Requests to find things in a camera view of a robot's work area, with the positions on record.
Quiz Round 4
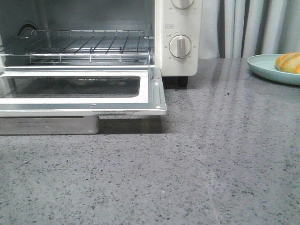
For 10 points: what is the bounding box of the oven glass door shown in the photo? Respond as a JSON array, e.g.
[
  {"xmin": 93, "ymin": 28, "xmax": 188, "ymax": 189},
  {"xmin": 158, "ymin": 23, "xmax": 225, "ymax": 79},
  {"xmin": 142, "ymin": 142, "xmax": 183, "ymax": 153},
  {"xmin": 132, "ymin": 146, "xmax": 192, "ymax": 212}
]
[{"xmin": 0, "ymin": 66, "xmax": 167, "ymax": 135}]

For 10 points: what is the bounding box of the golden bread roll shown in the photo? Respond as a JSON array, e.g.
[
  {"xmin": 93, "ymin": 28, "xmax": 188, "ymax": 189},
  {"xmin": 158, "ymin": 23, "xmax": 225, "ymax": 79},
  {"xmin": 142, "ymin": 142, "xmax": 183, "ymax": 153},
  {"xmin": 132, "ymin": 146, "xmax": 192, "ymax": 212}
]
[{"xmin": 275, "ymin": 52, "xmax": 300, "ymax": 74}]

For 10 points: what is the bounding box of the black oven foot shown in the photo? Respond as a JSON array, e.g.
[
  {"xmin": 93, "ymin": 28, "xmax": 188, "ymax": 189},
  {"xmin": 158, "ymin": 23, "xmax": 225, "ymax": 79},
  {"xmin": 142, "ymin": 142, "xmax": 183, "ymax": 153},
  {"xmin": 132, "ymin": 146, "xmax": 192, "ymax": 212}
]
[{"xmin": 178, "ymin": 76, "xmax": 188, "ymax": 88}]

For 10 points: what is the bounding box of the lower white oven knob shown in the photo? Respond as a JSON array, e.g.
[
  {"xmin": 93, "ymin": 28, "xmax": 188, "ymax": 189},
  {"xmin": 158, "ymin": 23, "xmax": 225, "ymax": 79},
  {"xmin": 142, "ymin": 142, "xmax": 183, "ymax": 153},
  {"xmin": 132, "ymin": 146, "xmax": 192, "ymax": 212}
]
[{"xmin": 169, "ymin": 35, "xmax": 191, "ymax": 59}]

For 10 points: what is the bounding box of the white oven knob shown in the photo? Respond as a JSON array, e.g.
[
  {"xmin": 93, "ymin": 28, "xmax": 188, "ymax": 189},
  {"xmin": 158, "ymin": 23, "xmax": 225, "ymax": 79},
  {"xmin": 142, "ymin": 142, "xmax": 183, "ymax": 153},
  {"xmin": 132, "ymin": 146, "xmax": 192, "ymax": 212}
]
[
  {"xmin": 171, "ymin": 0, "xmax": 194, "ymax": 9},
  {"xmin": 169, "ymin": 35, "xmax": 191, "ymax": 59}
]

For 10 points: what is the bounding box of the white Toshiba toaster oven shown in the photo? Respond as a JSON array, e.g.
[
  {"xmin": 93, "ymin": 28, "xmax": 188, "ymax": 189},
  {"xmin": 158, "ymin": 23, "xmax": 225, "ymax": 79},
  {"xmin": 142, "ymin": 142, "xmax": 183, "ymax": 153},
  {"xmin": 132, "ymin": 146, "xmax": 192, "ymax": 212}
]
[{"xmin": 0, "ymin": 0, "xmax": 203, "ymax": 89}]

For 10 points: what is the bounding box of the upper white oven knob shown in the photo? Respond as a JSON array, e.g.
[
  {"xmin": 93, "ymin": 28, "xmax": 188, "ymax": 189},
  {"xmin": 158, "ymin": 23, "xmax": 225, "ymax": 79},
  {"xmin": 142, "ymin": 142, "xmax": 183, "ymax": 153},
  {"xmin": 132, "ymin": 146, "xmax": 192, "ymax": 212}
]
[{"xmin": 171, "ymin": 0, "xmax": 194, "ymax": 9}]

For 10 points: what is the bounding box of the white curtain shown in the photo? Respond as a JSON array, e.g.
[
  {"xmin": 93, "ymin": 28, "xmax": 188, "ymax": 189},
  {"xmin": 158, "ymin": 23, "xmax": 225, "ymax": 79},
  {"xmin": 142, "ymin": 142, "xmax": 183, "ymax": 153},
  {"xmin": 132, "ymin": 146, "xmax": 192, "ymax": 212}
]
[{"xmin": 199, "ymin": 0, "xmax": 300, "ymax": 59}]

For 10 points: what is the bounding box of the teal plate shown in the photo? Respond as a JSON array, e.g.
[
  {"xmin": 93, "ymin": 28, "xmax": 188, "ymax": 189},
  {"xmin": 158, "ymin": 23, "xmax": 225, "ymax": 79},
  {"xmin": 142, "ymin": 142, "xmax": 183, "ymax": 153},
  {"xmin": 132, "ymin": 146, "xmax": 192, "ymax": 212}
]
[{"xmin": 247, "ymin": 54, "xmax": 300, "ymax": 86}]

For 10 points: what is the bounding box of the chrome wire oven rack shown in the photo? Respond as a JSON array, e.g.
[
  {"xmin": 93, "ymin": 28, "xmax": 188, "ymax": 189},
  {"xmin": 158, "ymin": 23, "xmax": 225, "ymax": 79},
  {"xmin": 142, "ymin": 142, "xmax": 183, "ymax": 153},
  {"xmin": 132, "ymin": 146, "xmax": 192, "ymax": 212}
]
[{"xmin": 0, "ymin": 30, "xmax": 154, "ymax": 66}]

